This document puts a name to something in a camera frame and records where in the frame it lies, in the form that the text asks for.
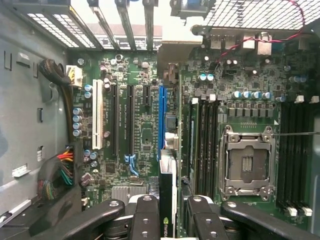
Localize silver chipset heatsink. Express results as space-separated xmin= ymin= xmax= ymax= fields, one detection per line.
xmin=111 ymin=184 xmax=154 ymax=204

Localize blue SATA ports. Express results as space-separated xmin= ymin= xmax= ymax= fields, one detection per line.
xmin=123 ymin=153 xmax=138 ymax=176

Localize metal CPU socket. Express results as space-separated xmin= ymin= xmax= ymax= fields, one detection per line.
xmin=216 ymin=124 xmax=277 ymax=202

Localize green motherboard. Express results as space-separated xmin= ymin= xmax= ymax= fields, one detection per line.
xmin=65 ymin=32 xmax=320 ymax=227

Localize long black expansion slot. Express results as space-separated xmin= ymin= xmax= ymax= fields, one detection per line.
xmin=110 ymin=84 xmax=120 ymax=156
xmin=126 ymin=84 xmax=136 ymax=161

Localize black plastic shroud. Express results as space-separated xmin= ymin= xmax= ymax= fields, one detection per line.
xmin=0 ymin=191 xmax=106 ymax=240

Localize white expansion slot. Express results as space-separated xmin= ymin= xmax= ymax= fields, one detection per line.
xmin=92 ymin=78 xmax=104 ymax=151

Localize blue expansion slot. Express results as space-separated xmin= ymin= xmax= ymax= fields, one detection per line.
xmin=158 ymin=84 xmax=168 ymax=161

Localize short black expansion slot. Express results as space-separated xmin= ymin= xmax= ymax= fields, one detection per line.
xmin=142 ymin=84 xmax=153 ymax=106

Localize thin metal locking lever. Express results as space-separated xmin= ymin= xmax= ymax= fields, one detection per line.
xmin=271 ymin=131 xmax=318 ymax=138

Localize white power connector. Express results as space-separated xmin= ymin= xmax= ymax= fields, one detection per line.
xmin=65 ymin=64 xmax=83 ymax=89

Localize open black PC case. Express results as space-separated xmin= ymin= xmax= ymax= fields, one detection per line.
xmin=0 ymin=0 xmax=320 ymax=240

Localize multicoloured wire bundle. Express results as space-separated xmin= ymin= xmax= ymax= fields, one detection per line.
xmin=37 ymin=146 xmax=76 ymax=201

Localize black sleeved power cable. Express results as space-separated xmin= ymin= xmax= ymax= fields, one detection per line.
xmin=38 ymin=58 xmax=75 ymax=141

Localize red black twisted wire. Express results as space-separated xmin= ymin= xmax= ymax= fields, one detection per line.
xmin=214 ymin=0 xmax=308 ymax=71

